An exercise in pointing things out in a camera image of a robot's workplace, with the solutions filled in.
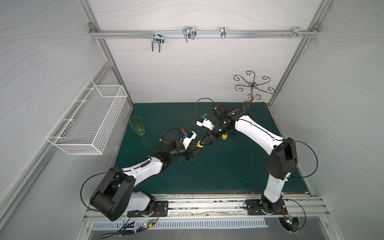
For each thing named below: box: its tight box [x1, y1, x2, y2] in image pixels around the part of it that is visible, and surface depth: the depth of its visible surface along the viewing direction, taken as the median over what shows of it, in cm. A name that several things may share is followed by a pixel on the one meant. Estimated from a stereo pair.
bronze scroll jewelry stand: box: [233, 71, 275, 112], surface depth 90 cm
